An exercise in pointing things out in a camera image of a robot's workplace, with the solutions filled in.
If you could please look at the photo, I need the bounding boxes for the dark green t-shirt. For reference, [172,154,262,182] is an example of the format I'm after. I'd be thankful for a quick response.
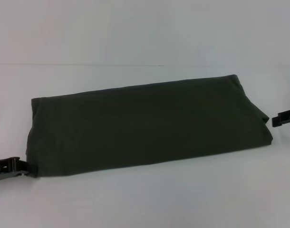
[25,74,271,179]

